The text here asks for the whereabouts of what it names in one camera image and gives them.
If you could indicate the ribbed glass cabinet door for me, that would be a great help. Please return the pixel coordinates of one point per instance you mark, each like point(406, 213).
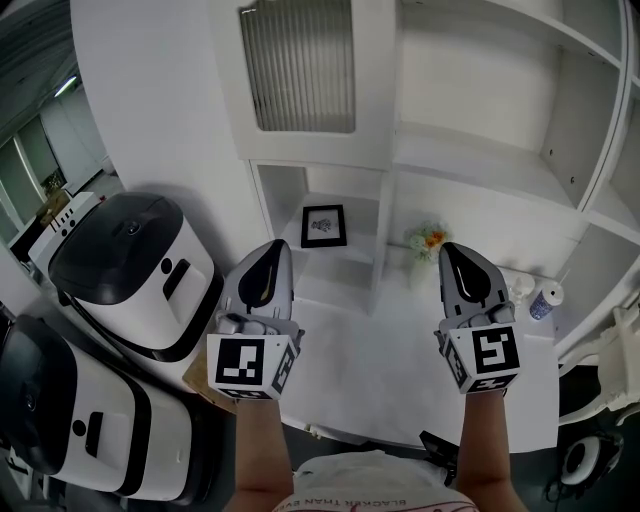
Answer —
point(300, 75)

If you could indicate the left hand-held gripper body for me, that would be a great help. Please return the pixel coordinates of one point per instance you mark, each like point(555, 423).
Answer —
point(240, 360)

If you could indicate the person's right forearm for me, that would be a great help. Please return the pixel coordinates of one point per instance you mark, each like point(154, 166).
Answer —
point(485, 450)

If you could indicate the white black-topped robot unit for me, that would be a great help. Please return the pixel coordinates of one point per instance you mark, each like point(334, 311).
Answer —
point(110, 425)
point(130, 280)

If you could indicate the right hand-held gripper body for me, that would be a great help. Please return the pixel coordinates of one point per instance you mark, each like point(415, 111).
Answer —
point(492, 355)

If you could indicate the ceiling light strip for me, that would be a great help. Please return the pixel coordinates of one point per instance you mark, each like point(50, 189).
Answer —
point(65, 86)

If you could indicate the person's left forearm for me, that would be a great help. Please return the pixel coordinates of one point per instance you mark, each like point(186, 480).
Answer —
point(262, 450)

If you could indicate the small clear glass cup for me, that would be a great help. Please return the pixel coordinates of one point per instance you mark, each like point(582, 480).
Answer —
point(520, 292)

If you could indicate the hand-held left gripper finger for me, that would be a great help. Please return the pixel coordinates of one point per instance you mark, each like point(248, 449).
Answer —
point(285, 285)
point(250, 285)

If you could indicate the black framed picture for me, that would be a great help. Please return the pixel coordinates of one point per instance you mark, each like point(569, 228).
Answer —
point(305, 225)

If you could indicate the blue patterned cup with straw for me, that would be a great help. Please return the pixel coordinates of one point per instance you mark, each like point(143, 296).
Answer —
point(545, 300)

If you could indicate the person's white shirt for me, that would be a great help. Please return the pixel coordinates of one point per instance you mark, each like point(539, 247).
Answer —
point(370, 480)

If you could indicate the brown cardboard box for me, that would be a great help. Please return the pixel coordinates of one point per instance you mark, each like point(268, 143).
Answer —
point(197, 382)

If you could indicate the white wall cabinet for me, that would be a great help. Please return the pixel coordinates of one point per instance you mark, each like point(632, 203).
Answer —
point(340, 275)

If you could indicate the black waist device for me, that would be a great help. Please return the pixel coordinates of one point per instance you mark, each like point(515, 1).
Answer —
point(440, 455)

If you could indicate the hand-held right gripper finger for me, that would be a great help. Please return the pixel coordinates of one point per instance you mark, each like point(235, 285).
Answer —
point(485, 285)
point(450, 290)

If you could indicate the white desk with hutch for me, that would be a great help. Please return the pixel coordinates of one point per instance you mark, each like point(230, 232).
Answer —
point(375, 375)

